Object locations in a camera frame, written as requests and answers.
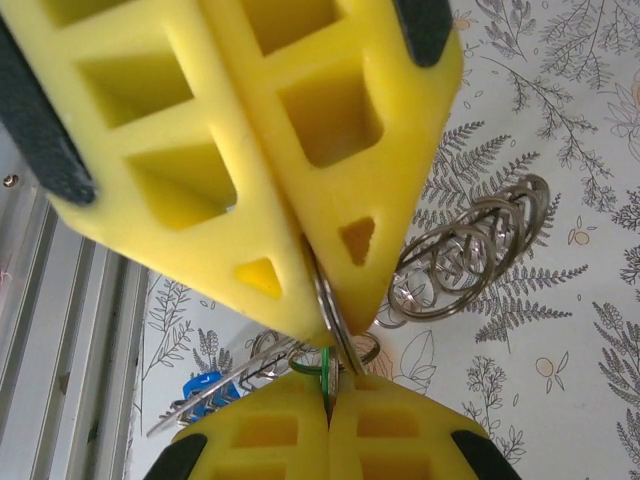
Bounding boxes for key with green tag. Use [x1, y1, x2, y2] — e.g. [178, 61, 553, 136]
[288, 346, 346, 419]

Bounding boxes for metal keyring with small rings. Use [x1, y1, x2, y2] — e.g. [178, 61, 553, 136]
[304, 173, 551, 380]

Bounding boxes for aluminium front rail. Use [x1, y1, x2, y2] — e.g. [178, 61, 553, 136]
[0, 119, 151, 480]

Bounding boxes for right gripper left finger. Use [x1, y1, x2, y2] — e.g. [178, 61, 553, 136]
[0, 0, 332, 347]

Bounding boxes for key with blue tag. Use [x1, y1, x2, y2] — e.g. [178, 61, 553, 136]
[146, 329, 321, 440]

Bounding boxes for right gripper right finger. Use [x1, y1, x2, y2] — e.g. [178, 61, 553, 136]
[199, 0, 465, 336]

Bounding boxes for floral table cover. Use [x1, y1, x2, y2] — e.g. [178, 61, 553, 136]
[127, 0, 640, 480]

